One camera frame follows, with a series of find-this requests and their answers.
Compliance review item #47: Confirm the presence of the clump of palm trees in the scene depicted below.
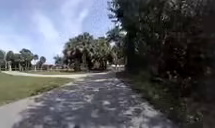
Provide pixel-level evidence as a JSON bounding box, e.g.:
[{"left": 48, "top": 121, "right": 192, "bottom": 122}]
[{"left": 62, "top": 31, "right": 116, "bottom": 72}]

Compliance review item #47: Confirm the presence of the grey paved path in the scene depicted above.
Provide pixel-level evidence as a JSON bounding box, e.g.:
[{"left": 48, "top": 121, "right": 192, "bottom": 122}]
[{"left": 0, "top": 73, "right": 178, "bottom": 128}]

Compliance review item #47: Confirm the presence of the pale cross path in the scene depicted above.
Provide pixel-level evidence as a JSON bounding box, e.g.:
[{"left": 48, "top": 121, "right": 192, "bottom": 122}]
[{"left": 0, "top": 70, "right": 111, "bottom": 80}]

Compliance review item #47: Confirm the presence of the dense thicket of trees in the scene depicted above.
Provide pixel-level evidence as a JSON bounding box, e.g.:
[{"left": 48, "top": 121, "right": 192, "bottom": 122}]
[{"left": 106, "top": 0, "right": 215, "bottom": 101}]

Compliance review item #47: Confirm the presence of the weedy grass verge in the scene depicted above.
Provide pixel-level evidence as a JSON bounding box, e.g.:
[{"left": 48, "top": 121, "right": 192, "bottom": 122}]
[{"left": 116, "top": 70, "right": 215, "bottom": 128}]

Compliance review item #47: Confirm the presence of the row of distant trees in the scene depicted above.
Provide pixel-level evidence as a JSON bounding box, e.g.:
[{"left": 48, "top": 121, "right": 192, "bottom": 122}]
[{"left": 0, "top": 47, "right": 64, "bottom": 72}]

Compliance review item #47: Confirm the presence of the green grass field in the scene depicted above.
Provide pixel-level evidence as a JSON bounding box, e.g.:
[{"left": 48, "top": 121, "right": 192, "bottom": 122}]
[{"left": 0, "top": 72, "right": 76, "bottom": 108}]

